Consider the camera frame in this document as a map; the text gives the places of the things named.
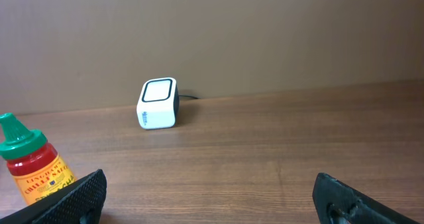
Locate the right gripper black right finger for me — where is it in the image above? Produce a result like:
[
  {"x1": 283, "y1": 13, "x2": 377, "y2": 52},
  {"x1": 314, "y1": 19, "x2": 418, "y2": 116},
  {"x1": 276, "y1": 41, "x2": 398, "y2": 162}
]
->
[{"x1": 312, "y1": 173, "x2": 418, "y2": 224}]

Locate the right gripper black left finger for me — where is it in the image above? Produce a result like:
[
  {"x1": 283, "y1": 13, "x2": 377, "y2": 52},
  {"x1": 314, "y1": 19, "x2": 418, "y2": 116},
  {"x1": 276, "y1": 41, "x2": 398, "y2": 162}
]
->
[{"x1": 1, "y1": 169, "x2": 107, "y2": 224}]

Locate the white barcode scanner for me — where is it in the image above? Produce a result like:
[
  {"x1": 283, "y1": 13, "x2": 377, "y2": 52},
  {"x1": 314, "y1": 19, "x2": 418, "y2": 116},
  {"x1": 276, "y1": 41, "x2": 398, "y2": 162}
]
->
[{"x1": 136, "y1": 77, "x2": 180, "y2": 130}]

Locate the red chilli sauce bottle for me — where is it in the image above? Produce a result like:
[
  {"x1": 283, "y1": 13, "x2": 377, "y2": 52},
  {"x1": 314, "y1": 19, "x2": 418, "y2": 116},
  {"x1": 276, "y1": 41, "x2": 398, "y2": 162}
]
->
[{"x1": 1, "y1": 113, "x2": 77, "y2": 205}]

